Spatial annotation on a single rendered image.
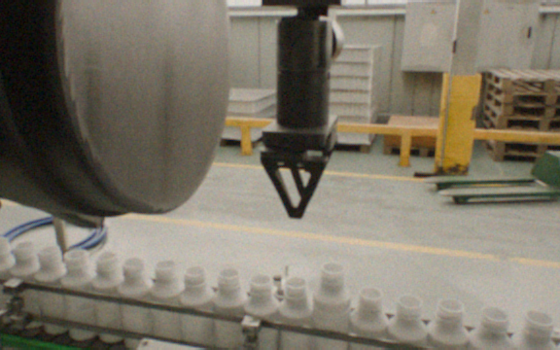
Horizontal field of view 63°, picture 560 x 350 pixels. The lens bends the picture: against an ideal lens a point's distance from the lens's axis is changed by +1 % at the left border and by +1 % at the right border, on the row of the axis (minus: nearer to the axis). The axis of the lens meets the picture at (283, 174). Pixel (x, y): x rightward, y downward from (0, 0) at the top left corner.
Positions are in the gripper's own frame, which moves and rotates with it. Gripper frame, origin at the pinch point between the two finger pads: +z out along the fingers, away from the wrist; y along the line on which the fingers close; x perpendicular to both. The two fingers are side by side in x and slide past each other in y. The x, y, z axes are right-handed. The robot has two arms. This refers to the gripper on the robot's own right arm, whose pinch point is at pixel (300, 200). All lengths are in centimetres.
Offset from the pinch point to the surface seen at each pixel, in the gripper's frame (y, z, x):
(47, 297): 13, 29, 49
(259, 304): 12.8, 23.5, 9.0
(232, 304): 13.3, 24.5, 13.7
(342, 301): 12.4, 20.6, -4.2
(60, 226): 65, 41, 90
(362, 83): 544, 49, 29
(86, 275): 15, 24, 42
